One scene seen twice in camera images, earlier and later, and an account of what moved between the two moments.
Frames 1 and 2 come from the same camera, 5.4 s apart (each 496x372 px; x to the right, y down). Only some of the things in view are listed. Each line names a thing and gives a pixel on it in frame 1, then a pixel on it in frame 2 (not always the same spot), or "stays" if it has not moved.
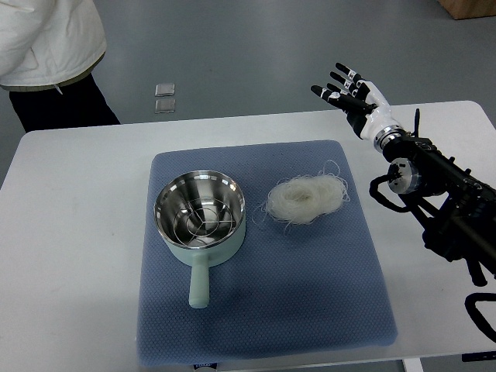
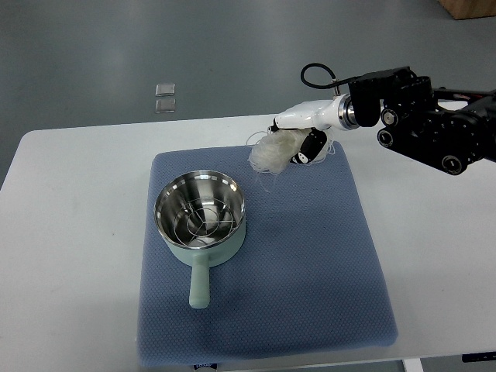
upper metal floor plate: [164, 89] stays
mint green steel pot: [201, 217] stays
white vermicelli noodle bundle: [303, 198] to [274, 151]
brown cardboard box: [470, 8] stays
